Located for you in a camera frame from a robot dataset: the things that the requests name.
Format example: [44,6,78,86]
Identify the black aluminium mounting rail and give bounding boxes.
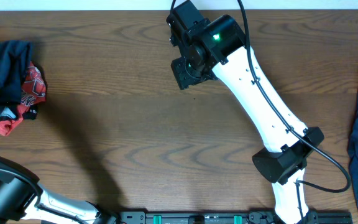
[116,211,353,224]

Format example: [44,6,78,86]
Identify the green rail clamp right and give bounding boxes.
[233,215,243,224]

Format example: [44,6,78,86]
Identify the black red clothes pile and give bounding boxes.
[0,62,47,136]

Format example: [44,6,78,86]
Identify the green rail clamp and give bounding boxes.
[233,215,243,224]
[153,215,162,224]

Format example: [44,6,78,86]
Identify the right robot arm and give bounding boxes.
[167,1,324,223]

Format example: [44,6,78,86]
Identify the dark blue shorts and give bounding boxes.
[0,40,33,105]

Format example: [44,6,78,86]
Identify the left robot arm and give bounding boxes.
[0,156,119,224]

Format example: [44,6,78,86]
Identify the green rail clamp left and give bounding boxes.
[153,215,162,224]

